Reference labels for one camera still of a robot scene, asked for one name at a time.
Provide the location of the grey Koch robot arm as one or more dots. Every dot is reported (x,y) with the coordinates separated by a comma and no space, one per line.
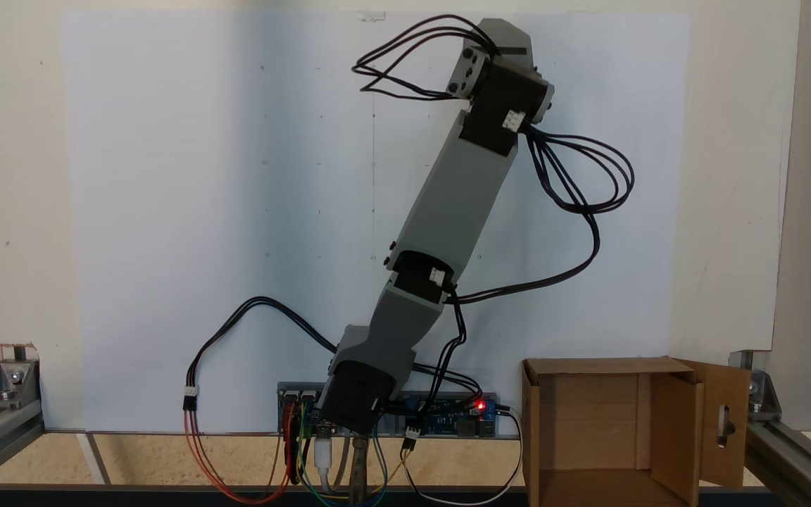
(455,204)

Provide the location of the clear tape strip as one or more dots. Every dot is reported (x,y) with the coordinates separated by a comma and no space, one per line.
(372,16)

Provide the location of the large white paper sheet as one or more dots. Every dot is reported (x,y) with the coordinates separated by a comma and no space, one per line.
(166,211)

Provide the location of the blue circuit board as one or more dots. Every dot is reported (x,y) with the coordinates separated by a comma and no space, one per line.
(448,419)

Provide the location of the brown cardboard box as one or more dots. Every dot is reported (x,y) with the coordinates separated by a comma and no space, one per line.
(588,422)

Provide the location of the metal table clamp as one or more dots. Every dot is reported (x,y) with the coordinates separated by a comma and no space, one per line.
(360,465)

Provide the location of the white usb plug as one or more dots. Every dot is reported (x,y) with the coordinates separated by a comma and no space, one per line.
(324,458)

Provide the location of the metal corner bracket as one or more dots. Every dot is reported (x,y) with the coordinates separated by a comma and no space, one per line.
(761,394)
(11,384)

